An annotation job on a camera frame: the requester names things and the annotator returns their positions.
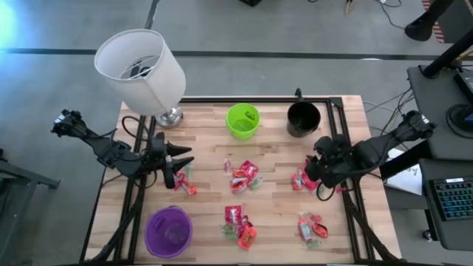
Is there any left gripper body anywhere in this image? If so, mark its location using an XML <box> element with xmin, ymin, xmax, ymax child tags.
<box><xmin>149</xmin><ymin>132</ymin><xmax>177</xmax><ymax>190</ymax></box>

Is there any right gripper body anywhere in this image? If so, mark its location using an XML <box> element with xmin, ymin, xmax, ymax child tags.
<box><xmin>319</xmin><ymin>136</ymin><xmax>358</xmax><ymax>188</ymax></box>

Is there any red white candy packet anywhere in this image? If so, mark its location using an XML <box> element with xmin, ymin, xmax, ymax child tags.
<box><xmin>173</xmin><ymin>171</ymin><xmax>188</xmax><ymax>191</ymax></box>

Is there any orange Reese's packet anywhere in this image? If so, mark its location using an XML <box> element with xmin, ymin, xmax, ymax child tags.
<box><xmin>237</xmin><ymin>225</ymin><xmax>258</xmax><ymax>251</ymax></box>
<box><xmin>291</xmin><ymin>168</ymin><xmax>304</xmax><ymax>191</ymax></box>

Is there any red KitKat packet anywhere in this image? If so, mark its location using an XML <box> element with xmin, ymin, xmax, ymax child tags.
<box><xmin>297</xmin><ymin>217</ymin><xmax>313</xmax><ymax>244</ymax></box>

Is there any red Skittles packet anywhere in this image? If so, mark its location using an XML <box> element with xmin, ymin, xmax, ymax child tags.
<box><xmin>224</xmin><ymin>205</ymin><xmax>243</xmax><ymax>226</ymax></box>

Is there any small red candy packet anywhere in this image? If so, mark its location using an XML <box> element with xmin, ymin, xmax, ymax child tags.
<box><xmin>238</xmin><ymin>215</ymin><xmax>254</xmax><ymax>233</ymax></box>

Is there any black plastic bucket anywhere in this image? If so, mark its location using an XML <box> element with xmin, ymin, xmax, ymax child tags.
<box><xmin>286</xmin><ymin>100</ymin><xmax>321</xmax><ymax>139</ymax></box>

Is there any black desk leg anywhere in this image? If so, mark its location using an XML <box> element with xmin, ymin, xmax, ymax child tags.
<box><xmin>379</xmin><ymin>140</ymin><xmax>433</xmax><ymax>181</ymax></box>

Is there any white paper sheet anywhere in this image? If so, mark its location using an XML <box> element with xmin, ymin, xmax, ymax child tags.
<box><xmin>384</xmin><ymin>147</ymin><xmax>424</xmax><ymax>197</ymax></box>

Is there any green plastic bucket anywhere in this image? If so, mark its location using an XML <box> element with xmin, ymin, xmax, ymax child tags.
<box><xmin>225</xmin><ymin>103</ymin><xmax>262</xmax><ymax>141</ymax></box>

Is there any white shade table lamp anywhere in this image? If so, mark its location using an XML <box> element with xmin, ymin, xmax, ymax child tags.
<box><xmin>94</xmin><ymin>28</ymin><xmax>187</xmax><ymax>129</ymax></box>

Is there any purple plastic bucket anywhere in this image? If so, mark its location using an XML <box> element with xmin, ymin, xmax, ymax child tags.
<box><xmin>143</xmin><ymin>205</ymin><xmax>194</xmax><ymax>259</ymax></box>

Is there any grey desk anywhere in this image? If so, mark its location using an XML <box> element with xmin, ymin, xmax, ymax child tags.
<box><xmin>406</xmin><ymin>64</ymin><xmax>473</xmax><ymax>160</ymax></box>
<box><xmin>419</xmin><ymin>157</ymin><xmax>473</xmax><ymax>252</ymax></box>

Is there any black backlit keyboard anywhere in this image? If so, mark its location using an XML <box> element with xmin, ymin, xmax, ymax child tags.
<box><xmin>430</xmin><ymin>177</ymin><xmax>473</xmax><ymax>222</ymax></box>

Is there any black round stand base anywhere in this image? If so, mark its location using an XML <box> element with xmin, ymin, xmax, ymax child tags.
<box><xmin>445</xmin><ymin>103</ymin><xmax>473</xmax><ymax>140</ymax></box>

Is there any dark grey table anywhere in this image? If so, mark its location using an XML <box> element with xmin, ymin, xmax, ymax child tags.
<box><xmin>0</xmin><ymin>147</ymin><xmax>61</xmax><ymax>266</ymax></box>

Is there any person's leg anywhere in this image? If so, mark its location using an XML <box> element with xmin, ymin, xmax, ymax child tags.
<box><xmin>404</xmin><ymin>0</ymin><xmax>456</xmax><ymax>42</ymax></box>

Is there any black diagonal pole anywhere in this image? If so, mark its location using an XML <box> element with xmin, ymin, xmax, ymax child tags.
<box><xmin>421</xmin><ymin>27</ymin><xmax>473</xmax><ymax>80</ymax></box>

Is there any red white striped rug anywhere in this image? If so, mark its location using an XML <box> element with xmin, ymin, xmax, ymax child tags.
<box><xmin>421</xmin><ymin>0</ymin><xmax>446</xmax><ymax>44</ymax></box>

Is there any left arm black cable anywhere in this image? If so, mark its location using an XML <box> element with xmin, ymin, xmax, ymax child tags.
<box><xmin>120</xmin><ymin>115</ymin><xmax>159</xmax><ymax>149</ymax></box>

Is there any black floor cable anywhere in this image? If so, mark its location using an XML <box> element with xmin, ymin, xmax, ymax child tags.
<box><xmin>375</xmin><ymin>0</ymin><xmax>407</xmax><ymax>30</ymax></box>

